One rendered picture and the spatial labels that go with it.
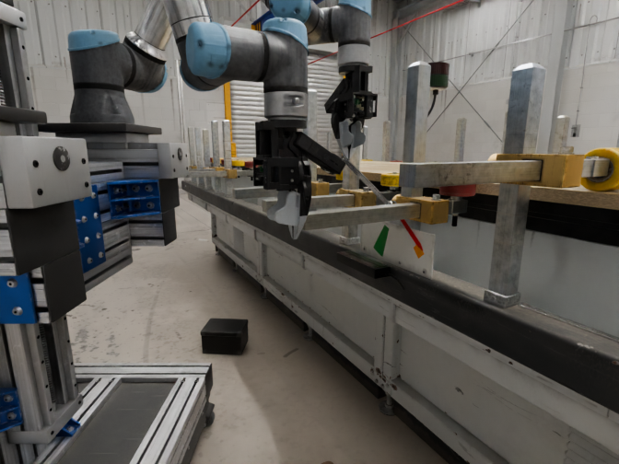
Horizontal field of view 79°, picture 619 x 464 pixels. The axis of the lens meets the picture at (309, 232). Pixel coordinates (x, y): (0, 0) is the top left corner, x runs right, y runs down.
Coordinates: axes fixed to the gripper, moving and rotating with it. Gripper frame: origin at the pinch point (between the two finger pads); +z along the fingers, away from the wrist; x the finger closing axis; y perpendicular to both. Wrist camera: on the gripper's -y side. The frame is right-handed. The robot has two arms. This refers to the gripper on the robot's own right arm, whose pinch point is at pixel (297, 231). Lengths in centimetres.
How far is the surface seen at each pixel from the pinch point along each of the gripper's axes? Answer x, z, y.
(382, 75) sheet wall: -825, -213, -677
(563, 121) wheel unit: -31, -26, -139
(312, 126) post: -52, -22, -32
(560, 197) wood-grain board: 20, -6, -49
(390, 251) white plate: -7.8, 9.7, -29.3
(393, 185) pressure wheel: -22.2, -4.9, -41.9
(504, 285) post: 22.2, 8.7, -30.0
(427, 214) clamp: 3.8, -1.4, -29.2
